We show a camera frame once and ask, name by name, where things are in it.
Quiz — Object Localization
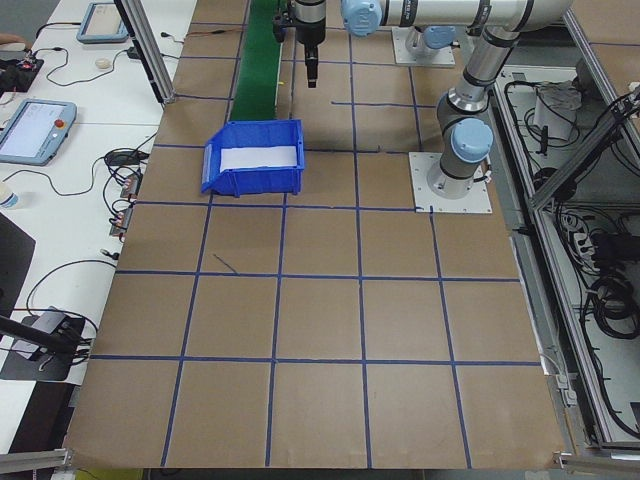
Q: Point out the black power brick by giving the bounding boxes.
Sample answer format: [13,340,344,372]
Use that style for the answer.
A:
[592,232,627,262]

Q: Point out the black camera stand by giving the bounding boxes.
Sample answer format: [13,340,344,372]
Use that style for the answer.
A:
[0,313,87,383]

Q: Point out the white desk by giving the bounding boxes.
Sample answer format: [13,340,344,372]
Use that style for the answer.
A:
[0,0,199,454]

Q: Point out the green conveyor belt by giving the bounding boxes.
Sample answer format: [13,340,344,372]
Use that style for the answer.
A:
[232,0,284,123]

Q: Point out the aluminium extrusion bar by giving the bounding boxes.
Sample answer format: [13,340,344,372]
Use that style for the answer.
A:
[0,448,74,469]

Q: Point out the white crumpled bag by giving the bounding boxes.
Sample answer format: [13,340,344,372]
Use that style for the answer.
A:
[532,79,584,142]

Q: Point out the grey teach pendant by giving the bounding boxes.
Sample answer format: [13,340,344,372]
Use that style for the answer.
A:
[0,98,78,166]
[75,1,130,45]

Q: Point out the small adapter board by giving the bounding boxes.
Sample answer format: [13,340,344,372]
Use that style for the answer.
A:
[119,172,144,202]
[109,207,134,239]

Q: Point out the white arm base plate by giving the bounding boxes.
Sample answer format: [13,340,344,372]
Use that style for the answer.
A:
[391,25,457,69]
[408,151,494,215]

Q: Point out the black laptop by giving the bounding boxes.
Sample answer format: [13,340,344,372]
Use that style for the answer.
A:
[0,212,37,321]

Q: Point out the white paper cup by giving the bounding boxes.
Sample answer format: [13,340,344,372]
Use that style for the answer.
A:
[0,182,24,209]

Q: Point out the white power strip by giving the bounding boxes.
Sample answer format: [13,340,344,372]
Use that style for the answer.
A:
[564,219,601,262]

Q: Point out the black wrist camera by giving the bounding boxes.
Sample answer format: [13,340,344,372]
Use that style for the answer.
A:
[271,13,296,44]

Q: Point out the black box with red parts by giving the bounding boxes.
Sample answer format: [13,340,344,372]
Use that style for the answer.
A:
[0,55,45,94]

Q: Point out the aluminium camera post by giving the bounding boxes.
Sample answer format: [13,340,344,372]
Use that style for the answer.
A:
[113,0,176,105]

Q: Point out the metal bar V-shaped frame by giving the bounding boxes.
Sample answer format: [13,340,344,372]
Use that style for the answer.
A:
[489,0,640,474]

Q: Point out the grey hub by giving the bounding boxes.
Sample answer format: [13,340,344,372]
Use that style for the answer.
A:
[32,309,70,334]

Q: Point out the blue plastic bin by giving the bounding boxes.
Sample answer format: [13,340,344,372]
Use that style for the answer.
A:
[199,118,306,199]

